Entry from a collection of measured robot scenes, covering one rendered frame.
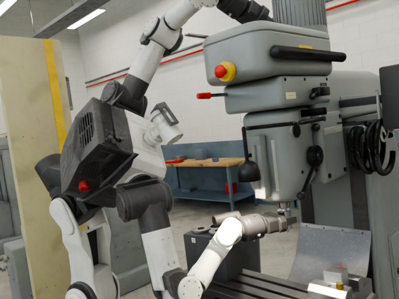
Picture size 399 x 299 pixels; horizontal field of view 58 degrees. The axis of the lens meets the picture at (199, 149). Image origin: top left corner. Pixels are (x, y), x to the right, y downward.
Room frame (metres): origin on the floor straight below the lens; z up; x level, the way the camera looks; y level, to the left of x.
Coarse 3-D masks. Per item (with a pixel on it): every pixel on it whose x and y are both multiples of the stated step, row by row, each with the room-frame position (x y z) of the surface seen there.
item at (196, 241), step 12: (192, 228) 1.62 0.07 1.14; (204, 228) 1.60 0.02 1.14; (216, 228) 1.58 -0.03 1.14; (192, 240) 1.57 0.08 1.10; (204, 240) 1.53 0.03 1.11; (192, 252) 1.58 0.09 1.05; (228, 252) 1.49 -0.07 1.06; (192, 264) 1.58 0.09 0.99; (228, 264) 1.48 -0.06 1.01; (240, 264) 1.55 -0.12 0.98; (216, 276) 1.50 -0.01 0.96; (228, 276) 1.47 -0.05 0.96
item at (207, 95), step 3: (198, 93) 1.17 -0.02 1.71; (201, 93) 1.17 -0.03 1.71; (204, 93) 1.18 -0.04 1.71; (207, 93) 1.19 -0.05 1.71; (210, 93) 1.20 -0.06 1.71; (216, 93) 1.23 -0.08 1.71; (219, 93) 1.24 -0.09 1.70; (222, 93) 1.25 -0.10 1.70; (225, 93) 1.26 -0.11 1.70; (198, 96) 1.17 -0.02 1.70; (201, 96) 1.17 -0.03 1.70; (204, 96) 1.18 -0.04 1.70; (207, 96) 1.18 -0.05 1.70; (210, 96) 1.19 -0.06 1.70; (213, 96) 1.21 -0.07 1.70; (216, 96) 1.22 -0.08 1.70; (219, 96) 1.24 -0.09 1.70; (222, 96) 1.25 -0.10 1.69; (225, 96) 1.26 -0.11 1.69
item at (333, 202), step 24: (360, 120) 1.51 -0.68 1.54; (360, 144) 1.43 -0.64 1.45; (384, 168) 1.49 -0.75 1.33; (312, 192) 1.60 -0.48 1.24; (336, 192) 1.52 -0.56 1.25; (360, 192) 1.45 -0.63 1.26; (384, 192) 1.47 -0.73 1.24; (312, 216) 1.61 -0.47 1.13; (336, 216) 1.53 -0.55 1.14; (360, 216) 1.45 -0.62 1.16; (384, 216) 1.45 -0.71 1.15; (384, 240) 1.43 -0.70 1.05; (384, 264) 1.43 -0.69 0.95; (384, 288) 1.43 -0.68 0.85
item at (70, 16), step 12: (84, 0) 5.50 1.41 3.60; (96, 0) 5.48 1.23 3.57; (108, 0) 5.54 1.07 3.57; (72, 12) 5.88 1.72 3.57; (84, 12) 5.95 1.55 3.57; (48, 24) 6.44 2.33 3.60; (60, 24) 6.40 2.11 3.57; (36, 36) 6.93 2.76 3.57; (48, 36) 7.03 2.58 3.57; (168, 60) 7.84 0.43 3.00; (96, 84) 10.05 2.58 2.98
